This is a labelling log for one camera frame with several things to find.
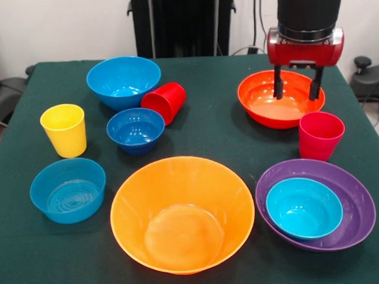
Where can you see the shallow purple bowl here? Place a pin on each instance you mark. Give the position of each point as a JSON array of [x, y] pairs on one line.
[[359, 213]]

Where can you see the large orange bowl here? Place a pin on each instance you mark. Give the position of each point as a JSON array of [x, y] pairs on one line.
[[179, 196]]

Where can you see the black chair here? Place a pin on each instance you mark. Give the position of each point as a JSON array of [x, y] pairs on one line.
[[3, 96]]

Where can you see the small light blue bowl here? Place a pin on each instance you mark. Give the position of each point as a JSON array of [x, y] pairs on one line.
[[302, 206]]

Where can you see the yellow cup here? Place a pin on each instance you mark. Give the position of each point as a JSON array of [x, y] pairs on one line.
[[65, 138]]

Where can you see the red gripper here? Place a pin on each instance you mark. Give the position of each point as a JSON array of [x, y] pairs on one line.
[[305, 52]]

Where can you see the dark green tablecloth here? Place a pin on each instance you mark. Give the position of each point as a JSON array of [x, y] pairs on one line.
[[72, 263]]

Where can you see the small dark blue bowl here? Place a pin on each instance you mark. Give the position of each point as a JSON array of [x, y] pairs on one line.
[[135, 128]]

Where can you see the shallow red-orange bowl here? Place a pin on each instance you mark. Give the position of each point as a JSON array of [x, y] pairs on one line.
[[259, 95]]

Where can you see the red cup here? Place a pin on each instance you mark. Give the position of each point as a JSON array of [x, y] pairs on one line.
[[167, 100]]

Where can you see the straight-walled teal blue bowl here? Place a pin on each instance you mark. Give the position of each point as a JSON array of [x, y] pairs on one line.
[[53, 185]]

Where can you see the black base with knob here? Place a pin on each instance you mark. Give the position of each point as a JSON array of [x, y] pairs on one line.
[[367, 77]]

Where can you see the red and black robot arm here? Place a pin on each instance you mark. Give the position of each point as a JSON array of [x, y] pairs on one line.
[[309, 11]]

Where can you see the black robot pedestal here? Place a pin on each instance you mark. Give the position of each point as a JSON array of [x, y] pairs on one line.
[[178, 23]]

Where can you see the pink-red cup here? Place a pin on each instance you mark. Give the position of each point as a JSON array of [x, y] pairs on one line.
[[318, 142]]

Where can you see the black table clamp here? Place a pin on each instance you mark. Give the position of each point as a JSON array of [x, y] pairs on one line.
[[29, 70]]

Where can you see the large blue bowl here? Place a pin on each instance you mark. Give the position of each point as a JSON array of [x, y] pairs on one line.
[[117, 76]]

